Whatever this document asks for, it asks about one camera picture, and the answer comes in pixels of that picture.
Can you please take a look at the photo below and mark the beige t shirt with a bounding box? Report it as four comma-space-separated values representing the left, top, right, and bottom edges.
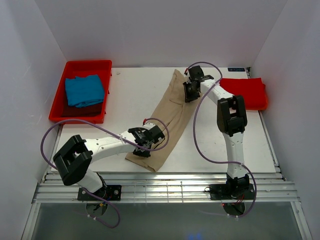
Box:
125, 69, 200, 172

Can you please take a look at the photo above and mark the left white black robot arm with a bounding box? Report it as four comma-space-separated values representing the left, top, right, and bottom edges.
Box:
53, 123, 165, 200

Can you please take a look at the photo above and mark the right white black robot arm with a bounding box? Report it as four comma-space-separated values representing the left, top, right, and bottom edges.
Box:
183, 64, 250, 199

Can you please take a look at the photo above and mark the blue label sticker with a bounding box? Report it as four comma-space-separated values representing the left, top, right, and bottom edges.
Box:
227, 67, 246, 72

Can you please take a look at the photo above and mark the red folded t shirt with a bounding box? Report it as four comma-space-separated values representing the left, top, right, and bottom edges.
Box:
219, 77, 268, 111

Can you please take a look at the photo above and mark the blue folded t shirt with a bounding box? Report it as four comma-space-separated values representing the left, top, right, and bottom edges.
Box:
65, 75, 105, 108

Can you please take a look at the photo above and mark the red plastic bin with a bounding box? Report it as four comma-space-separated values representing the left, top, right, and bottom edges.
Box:
48, 59, 112, 124

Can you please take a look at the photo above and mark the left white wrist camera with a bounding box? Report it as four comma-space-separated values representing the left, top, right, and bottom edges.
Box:
142, 119, 157, 130

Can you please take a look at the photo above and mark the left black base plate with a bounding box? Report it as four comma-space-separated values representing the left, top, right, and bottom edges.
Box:
77, 184, 122, 201

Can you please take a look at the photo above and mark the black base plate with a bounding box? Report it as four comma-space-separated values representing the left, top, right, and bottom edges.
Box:
77, 184, 122, 201
204, 184, 256, 200

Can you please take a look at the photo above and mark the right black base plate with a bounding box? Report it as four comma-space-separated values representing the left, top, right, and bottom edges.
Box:
204, 184, 256, 200

